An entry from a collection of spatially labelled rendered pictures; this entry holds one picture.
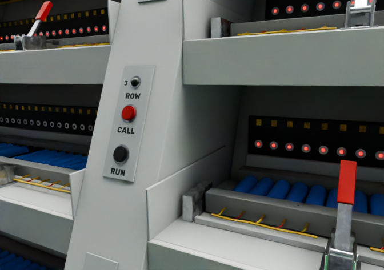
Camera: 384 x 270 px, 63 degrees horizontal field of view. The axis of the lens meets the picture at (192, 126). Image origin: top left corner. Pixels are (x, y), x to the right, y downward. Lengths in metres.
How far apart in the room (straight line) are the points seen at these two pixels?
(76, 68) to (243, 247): 0.29
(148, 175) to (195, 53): 0.13
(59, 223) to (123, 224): 0.09
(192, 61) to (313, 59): 0.12
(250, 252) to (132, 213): 0.11
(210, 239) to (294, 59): 0.18
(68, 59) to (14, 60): 0.11
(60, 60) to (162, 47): 0.16
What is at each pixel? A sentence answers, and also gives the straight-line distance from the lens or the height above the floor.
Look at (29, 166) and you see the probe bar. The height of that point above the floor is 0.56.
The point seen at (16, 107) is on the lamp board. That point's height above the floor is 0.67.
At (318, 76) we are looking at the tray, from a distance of 0.29.
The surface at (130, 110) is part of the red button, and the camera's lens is 0.33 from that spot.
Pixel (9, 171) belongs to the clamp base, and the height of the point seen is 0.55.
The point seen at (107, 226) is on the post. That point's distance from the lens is 0.34.
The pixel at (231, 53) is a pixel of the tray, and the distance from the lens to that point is 0.31.
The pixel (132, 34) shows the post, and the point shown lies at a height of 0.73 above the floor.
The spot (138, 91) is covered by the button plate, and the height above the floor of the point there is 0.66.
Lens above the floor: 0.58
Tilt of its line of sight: 9 degrees up
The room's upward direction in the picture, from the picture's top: 9 degrees clockwise
